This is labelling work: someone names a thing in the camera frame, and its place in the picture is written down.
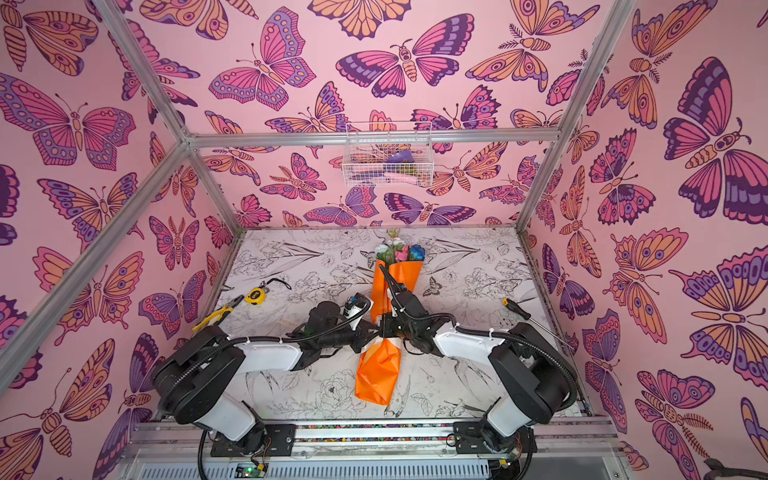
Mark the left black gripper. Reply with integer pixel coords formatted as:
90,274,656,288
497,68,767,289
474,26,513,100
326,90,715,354
317,321,378,356

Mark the orange wrapping paper sheet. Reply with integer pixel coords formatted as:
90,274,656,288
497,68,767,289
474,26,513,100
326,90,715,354
355,260,423,406

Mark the pink fake rose stem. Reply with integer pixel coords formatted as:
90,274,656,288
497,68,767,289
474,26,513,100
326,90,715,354
395,246,409,263

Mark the blue fake flower stem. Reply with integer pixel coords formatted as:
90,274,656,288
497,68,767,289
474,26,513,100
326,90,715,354
408,244,426,262

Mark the white fake flower stem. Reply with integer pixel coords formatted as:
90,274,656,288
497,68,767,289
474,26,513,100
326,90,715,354
374,228,407,266

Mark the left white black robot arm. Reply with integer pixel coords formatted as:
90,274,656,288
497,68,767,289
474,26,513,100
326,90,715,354
149,293,378,453

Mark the yellow tape measure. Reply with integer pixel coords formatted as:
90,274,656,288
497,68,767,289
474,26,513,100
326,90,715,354
244,277,292,305

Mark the green circuit board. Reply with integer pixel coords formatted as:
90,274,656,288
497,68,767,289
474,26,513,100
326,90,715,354
235,462,268,479

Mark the yellow handled tool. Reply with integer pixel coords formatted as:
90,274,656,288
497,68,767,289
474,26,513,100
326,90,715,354
192,295,245,333

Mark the black handled screwdriver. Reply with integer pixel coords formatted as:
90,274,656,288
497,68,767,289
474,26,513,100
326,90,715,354
501,297,572,355

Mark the white wire wall basket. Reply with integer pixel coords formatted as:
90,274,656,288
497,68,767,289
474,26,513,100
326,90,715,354
340,119,435,188

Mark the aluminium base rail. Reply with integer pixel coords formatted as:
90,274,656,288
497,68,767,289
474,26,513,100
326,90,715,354
115,418,634,479

